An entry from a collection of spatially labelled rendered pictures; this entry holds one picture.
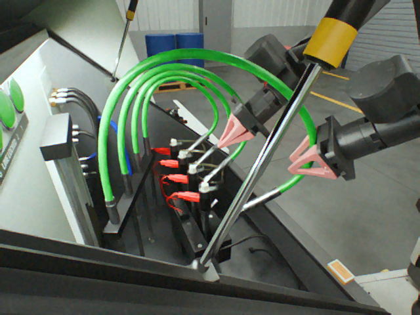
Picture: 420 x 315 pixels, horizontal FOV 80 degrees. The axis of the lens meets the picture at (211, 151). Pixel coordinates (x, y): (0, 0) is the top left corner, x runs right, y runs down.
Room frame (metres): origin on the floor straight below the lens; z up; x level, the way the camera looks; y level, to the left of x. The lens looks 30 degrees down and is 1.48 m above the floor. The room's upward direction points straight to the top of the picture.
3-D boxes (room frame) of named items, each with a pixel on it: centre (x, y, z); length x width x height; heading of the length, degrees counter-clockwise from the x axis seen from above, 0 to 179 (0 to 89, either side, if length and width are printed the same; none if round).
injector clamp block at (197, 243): (0.56, 0.07, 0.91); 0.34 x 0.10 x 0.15; 25
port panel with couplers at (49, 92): (0.56, 0.36, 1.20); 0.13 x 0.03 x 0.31; 25
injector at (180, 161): (0.60, 0.07, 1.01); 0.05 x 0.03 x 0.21; 115
